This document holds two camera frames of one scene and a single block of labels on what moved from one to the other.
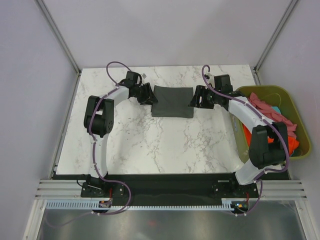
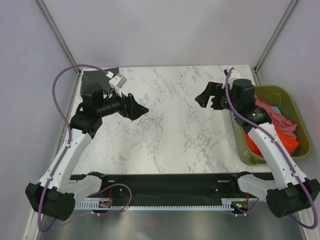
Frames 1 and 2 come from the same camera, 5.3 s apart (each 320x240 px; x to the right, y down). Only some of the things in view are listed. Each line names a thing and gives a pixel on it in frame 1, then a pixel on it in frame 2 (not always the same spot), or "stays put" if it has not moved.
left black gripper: [148, 96] to [130, 109]
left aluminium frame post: [58, 33] stays put
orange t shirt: [293, 141] stays put
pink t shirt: [273, 114] stays put
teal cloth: [275, 108] stays put
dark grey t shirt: [173, 102] to [100, 77]
